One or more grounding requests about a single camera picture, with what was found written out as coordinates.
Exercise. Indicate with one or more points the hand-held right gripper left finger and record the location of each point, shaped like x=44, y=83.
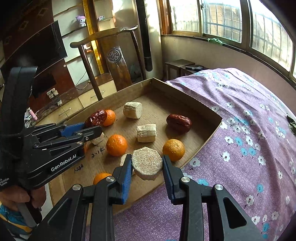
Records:
x=126, y=183

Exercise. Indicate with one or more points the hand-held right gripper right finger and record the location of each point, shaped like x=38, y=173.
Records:
x=167, y=184

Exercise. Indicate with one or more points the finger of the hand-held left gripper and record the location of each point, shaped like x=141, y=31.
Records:
x=74, y=129
x=92, y=134

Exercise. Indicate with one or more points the small pale sugarcane piece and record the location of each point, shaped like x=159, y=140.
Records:
x=97, y=139

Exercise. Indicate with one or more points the red date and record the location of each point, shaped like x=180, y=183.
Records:
x=179, y=122
x=96, y=117

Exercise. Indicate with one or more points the small orange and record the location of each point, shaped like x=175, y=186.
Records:
x=109, y=117

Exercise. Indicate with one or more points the medium orange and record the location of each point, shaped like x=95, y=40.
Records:
x=116, y=145

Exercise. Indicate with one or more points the round pale sugarcane disc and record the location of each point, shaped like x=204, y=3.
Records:
x=146, y=163

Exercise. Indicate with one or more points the large orange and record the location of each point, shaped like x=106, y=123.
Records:
x=173, y=150

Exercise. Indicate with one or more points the thick pale sugarcane piece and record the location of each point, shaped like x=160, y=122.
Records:
x=132, y=110

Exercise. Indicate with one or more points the cardboard box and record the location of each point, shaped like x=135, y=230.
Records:
x=152, y=104

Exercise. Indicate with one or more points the person's left forearm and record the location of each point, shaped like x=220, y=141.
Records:
x=11, y=219

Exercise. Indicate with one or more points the person's left hand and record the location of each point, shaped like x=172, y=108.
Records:
x=13, y=197

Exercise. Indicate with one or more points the pink bottle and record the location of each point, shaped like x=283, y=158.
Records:
x=32, y=113

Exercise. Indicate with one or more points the white tv cabinet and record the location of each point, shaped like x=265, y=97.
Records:
x=92, y=92

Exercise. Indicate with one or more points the wooden chair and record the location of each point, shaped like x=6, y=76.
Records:
x=116, y=67

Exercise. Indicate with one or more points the purple floral cloth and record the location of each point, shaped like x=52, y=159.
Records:
x=231, y=150

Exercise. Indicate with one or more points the black television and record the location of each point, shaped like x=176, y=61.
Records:
x=34, y=51

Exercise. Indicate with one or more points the purple plush toy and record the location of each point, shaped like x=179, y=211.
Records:
x=81, y=20

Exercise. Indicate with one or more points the dark wooden stool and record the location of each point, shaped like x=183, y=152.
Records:
x=179, y=67

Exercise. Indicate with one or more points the small plush toy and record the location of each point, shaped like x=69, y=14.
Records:
x=101, y=18

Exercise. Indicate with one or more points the white floor air conditioner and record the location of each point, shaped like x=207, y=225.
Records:
x=150, y=34

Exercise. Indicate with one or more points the green leafy vegetable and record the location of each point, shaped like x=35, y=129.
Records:
x=291, y=122

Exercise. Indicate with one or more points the green cloth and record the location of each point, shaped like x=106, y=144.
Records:
x=216, y=41

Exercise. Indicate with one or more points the barred window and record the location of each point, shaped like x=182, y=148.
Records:
x=219, y=20

